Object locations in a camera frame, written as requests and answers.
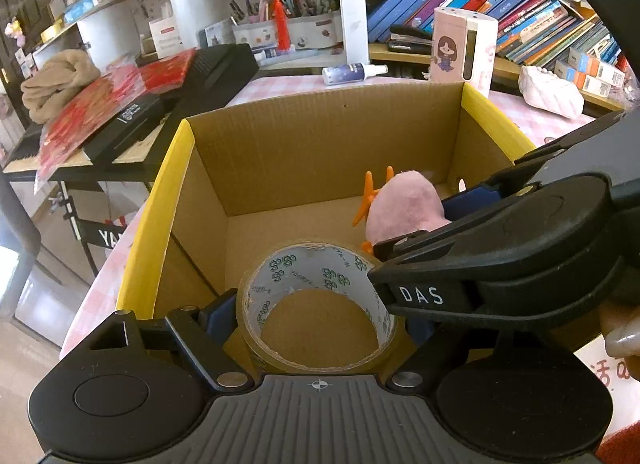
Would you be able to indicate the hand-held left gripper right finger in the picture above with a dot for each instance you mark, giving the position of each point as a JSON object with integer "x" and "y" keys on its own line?
{"x": 419, "y": 331}

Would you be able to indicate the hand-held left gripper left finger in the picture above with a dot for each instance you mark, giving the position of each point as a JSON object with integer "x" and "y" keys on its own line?
{"x": 222, "y": 316}

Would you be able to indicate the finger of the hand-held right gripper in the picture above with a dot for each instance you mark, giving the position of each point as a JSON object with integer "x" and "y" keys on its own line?
{"x": 425, "y": 241}
{"x": 467, "y": 204}

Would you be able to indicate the pink plush with orange legs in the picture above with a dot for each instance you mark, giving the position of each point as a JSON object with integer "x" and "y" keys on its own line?
{"x": 405, "y": 204}

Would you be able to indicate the cardboard box with yellow edges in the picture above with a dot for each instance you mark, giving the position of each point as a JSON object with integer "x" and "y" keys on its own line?
{"x": 300, "y": 159}

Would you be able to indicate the person's right hand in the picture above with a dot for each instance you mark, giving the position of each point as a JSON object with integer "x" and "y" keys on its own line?
{"x": 622, "y": 339}

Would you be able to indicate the white quilted pouch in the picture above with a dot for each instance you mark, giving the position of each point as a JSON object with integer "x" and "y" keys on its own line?
{"x": 550, "y": 92}

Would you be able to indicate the white paper with red print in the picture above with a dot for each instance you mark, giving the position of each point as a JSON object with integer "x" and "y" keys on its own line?
{"x": 597, "y": 394}

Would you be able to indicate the pink box with cartoon girl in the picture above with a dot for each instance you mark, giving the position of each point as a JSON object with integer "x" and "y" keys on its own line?
{"x": 452, "y": 49}

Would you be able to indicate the black keyboard stand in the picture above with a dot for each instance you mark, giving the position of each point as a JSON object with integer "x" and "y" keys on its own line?
{"x": 95, "y": 224}

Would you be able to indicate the small spray bottle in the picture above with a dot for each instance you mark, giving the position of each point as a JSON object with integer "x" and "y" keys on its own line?
{"x": 345, "y": 74}

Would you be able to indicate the orange and blue boxes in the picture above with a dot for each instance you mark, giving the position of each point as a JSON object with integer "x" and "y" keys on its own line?
{"x": 590, "y": 69}

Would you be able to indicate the long black box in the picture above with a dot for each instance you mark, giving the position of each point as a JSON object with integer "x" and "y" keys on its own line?
{"x": 127, "y": 124}

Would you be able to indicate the white shelf unit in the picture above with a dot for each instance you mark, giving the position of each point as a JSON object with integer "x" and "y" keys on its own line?
{"x": 352, "y": 4}

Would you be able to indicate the white desk pen organizer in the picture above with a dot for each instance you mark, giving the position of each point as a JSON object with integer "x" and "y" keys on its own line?
{"x": 310, "y": 32}

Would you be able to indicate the large red printed packet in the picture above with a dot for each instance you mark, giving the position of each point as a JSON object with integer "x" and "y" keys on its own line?
{"x": 85, "y": 114}

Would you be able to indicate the black electronic keyboard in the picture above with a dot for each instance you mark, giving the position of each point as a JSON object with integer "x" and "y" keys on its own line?
{"x": 220, "y": 69}

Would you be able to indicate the small red printed packet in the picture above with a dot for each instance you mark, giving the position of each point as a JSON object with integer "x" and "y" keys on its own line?
{"x": 167, "y": 69}

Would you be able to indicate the red tassel ornament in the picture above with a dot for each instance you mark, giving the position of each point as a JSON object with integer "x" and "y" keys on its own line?
{"x": 281, "y": 19}

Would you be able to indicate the small picture card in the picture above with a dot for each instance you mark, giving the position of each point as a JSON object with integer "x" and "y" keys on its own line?
{"x": 220, "y": 35}

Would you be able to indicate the white box with red label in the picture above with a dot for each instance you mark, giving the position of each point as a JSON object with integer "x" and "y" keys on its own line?
{"x": 167, "y": 37}

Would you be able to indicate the beige folded towel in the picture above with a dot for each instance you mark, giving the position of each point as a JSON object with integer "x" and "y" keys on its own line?
{"x": 55, "y": 84}

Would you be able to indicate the gold flat box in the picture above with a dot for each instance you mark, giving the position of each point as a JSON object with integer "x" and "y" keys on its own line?
{"x": 52, "y": 32}

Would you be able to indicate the blue tissue packet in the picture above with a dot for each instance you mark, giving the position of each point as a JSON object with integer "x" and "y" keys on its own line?
{"x": 80, "y": 9}

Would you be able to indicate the small pink hanging toy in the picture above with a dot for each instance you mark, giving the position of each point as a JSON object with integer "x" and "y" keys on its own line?
{"x": 15, "y": 30}

